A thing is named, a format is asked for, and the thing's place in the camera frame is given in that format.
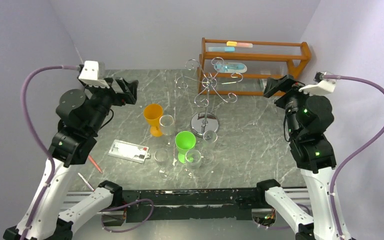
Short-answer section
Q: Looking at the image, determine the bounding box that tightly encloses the clear plastic card case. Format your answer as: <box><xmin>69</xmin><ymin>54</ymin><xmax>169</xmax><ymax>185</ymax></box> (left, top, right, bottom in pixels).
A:
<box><xmin>108</xmin><ymin>139</ymin><xmax>150</xmax><ymax>164</ymax></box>

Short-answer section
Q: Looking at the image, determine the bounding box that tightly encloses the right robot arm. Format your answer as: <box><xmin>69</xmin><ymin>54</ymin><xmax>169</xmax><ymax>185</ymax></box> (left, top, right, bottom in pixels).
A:
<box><xmin>254</xmin><ymin>75</ymin><xmax>352</xmax><ymax>240</ymax></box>

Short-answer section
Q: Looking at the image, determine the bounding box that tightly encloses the yellow pink eraser bar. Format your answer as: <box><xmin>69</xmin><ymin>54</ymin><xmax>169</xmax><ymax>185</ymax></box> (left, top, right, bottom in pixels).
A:
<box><xmin>226</xmin><ymin>41</ymin><xmax>253</xmax><ymax>48</ymax></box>

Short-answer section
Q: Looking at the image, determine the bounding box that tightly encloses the clear wine glass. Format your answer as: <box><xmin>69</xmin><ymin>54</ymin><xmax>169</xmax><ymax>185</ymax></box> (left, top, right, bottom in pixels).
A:
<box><xmin>201</xmin><ymin>130</ymin><xmax>218</xmax><ymax>165</ymax></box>
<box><xmin>153</xmin><ymin>148</ymin><xmax>174</xmax><ymax>181</ymax></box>
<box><xmin>159</xmin><ymin>114</ymin><xmax>175</xmax><ymax>146</ymax></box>
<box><xmin>185</xmin><ymin>149</ymin><xmax>202</xmax><ymax>179</ymax></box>

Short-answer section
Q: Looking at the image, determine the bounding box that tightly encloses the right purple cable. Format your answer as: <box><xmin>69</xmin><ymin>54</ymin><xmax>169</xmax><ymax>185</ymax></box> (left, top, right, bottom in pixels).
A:
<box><xmin>314</xmin><ymin>73</ymin><xmax>384</xmax><ymax>240</ymax></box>

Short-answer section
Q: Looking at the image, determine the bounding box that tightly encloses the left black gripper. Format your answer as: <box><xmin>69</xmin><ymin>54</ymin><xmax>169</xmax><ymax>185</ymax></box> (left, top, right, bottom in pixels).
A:
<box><xmin>87</xmin><ymin>76</ymin><xmax>140</xmax><ymax>134</ymax></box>

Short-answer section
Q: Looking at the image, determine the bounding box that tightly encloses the clear wine glass by rack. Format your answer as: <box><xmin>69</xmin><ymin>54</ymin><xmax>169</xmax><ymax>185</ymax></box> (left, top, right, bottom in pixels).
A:
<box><xmin>201</xmin><ymin>130</ymin><xmax>218</xmax><ymax>165</ymax></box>

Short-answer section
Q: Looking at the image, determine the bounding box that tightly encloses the green plastic wine glass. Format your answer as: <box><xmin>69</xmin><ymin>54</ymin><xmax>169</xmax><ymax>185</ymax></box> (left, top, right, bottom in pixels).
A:
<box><xmin>175</xmin><ymin>131</ymin><xmax>196</xmax><ymax>164</ymax></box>

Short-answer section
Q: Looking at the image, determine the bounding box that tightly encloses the white pen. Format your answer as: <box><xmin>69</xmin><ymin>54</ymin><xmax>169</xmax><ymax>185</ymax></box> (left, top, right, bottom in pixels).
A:
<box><xmin>77</xmin><ymin>172</ymin><xmax>95</xmax><ymax>192</ymax></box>

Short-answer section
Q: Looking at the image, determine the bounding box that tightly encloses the blue oval plate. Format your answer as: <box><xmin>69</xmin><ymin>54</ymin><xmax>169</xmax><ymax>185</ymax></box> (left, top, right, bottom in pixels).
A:
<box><xmin>213</xmin><ymin>61</ymin><xmax>248</xmax><ymax>74</ymax></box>

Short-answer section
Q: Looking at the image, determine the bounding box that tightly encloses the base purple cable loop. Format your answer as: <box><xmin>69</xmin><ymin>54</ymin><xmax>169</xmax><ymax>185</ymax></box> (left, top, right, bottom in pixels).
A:
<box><xmin>100</xmin><ymin>198</ymin><xmax>155</xmax><ymax>234</ymax></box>

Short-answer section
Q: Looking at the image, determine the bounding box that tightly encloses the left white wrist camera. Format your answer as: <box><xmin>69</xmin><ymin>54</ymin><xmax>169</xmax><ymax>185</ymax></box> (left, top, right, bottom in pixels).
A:
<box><xmin>77</xmin><ymin>60</ymin><xmax>110</xmax><ymax>88</ymax></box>

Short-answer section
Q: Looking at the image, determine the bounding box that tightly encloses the blue bar on shelf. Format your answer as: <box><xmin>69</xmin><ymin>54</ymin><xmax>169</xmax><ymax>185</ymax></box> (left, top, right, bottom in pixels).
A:
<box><xmin>207</xmin><ymin>46</ymin><xmax>236</xmax><ymax>53</ymax></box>

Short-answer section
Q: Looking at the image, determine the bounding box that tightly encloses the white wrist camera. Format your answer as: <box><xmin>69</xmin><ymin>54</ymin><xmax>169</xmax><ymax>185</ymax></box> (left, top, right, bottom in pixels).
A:
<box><xmin>298</xmin><ymin>71</ymin><xmax>337</xmax><ymax>96</ymax></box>
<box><xmin>77</xmin><ymin>60</ymin><xmax>110</xmax><ymax>88</ymax></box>

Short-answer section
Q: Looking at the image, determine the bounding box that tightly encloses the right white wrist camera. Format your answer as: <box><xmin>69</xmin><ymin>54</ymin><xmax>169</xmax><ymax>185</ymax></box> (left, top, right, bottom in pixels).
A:
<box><xmin>298</xmin><ymin>71</ymin><xmax>337</xmax><ymax>96</ymax></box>

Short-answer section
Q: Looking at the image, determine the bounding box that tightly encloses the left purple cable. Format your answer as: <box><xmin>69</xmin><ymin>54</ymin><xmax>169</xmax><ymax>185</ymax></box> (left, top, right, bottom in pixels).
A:
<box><xmin>19</xmin><ymin>64</ymin><xmax>82</xmax><ymax>240</ymax></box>

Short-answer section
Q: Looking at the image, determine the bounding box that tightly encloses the wooden shelf rack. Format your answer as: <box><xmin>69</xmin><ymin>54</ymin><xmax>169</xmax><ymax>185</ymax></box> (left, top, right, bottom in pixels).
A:
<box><xmin>197</xmin><ymin>38</ymin><xmax>312</xmax><ymax>96</ymax></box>

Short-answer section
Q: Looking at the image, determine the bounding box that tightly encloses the orange plastic wine glass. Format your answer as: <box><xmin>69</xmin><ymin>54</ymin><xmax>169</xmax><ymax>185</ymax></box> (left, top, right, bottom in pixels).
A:
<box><xmin>143</xmin><ymin>103</ymin><xmax>164</xmax><ymax>137</ymax></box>

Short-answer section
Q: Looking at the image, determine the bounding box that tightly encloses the chrome wine glass rack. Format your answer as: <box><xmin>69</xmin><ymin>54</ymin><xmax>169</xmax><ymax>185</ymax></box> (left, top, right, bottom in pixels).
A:
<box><xmin>175</xmin><ymin>59</ymin><xmax>244</xmax><ymax>138</ymax></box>

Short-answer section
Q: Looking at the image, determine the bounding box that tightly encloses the red pen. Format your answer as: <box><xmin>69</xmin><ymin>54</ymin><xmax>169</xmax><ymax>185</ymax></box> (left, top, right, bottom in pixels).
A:
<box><xmin>88</xmin><ymin>155</ymin><xmax>103</xmax><ymax>174</ymax></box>

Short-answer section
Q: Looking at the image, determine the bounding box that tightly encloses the small white box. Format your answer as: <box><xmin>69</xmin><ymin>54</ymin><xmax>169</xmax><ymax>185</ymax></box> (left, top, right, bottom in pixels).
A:
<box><xmin>259</xmin><ymin>78</ymin><xmax>268</xmax><ymax>90</ymax></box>

